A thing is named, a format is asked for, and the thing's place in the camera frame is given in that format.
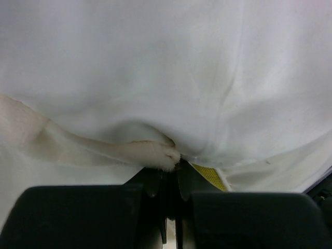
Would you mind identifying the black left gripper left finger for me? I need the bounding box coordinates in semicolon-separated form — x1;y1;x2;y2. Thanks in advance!
1;169;166;248

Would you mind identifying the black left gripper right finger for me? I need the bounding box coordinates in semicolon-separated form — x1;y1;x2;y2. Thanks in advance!
177;161;331;248

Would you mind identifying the grey pillowcase with cream ruffle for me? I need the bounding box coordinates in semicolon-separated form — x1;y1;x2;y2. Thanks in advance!
0;0;332;194

